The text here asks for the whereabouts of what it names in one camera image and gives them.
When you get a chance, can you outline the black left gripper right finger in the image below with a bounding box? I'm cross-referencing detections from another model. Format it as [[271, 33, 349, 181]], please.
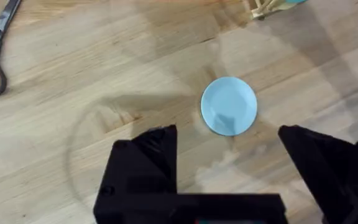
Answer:
[[277, 124, 358, 224]]

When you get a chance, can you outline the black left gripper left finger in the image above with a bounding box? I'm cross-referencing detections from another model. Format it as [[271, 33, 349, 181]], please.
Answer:
[[93, 124, 178, 224]]

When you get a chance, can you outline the small wooden peg rack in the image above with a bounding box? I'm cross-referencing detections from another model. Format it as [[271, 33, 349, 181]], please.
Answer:
[[247, 0, 291, 21]]

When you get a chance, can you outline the small light blue plate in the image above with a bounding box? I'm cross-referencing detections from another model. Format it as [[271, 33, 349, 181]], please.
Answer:
[[200, 76, 259, 137]]

